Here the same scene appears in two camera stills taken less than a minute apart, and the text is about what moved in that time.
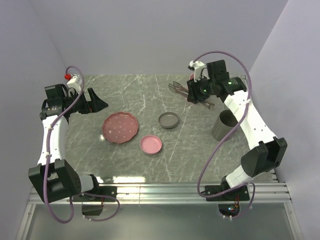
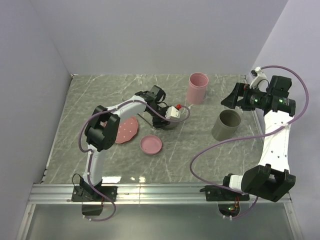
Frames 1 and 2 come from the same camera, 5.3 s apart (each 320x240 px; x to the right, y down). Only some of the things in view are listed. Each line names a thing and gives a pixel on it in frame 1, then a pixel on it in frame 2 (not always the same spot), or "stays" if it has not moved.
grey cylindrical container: (226, 121) stays
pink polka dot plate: (120, 127) stays
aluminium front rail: (271, 194) stays
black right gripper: (193, 96) -> (231, 100)
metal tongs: (176, 88) -> (144, 119)
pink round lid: (151, 144) stays
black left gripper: (95, 105) -> (160, 123)
